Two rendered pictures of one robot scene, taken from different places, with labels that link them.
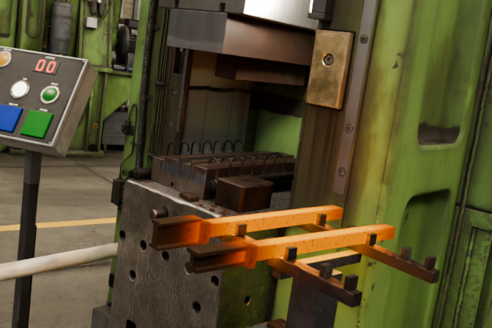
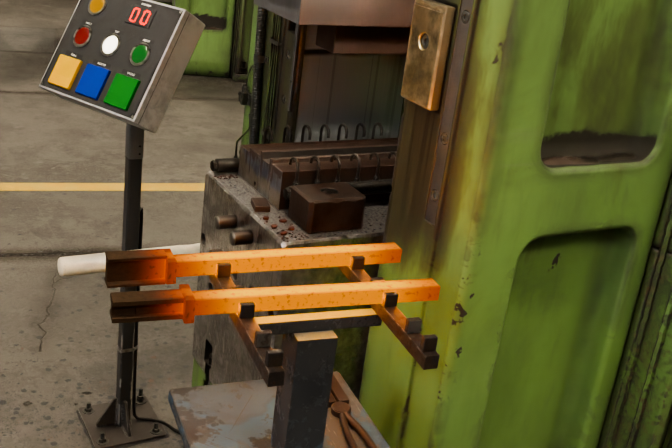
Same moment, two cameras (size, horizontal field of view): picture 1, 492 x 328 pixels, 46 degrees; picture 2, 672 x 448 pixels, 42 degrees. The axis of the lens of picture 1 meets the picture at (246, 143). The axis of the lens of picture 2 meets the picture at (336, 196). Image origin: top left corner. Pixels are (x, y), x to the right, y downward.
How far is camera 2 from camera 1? 0.58 m
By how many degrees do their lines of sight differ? 21
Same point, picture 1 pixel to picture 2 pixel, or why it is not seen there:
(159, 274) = not seen: hidden behind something
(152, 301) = (224, 323)
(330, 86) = (424, 79)
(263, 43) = (370, 5)
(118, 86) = not seen: outside the picture
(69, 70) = (163, 23)
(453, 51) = (654, 22)
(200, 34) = not seen: outside the picture
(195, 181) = (272, 184)
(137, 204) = (214, 204)
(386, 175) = (475, 209)
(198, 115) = (321, 87)
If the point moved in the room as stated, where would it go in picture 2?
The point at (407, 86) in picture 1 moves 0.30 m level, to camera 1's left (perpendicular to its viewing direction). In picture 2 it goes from (507, 91) to (322, 54)
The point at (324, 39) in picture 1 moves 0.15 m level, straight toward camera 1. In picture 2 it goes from (421, 12) to (384, 21)
